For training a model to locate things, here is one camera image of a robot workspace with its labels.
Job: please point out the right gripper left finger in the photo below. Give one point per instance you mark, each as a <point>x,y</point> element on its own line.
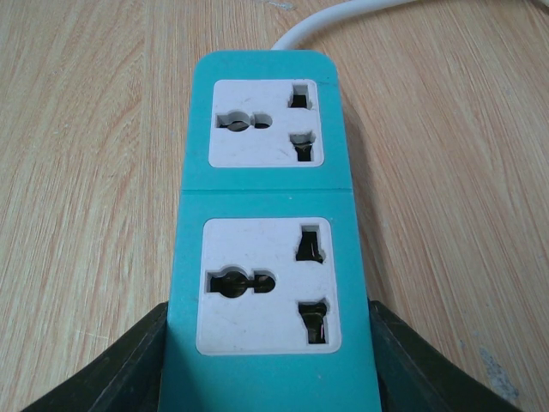
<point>125,377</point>

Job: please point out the teal power strip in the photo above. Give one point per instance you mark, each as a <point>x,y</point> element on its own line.
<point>268,308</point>

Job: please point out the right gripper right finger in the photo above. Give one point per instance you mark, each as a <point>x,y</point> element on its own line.
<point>414,376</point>

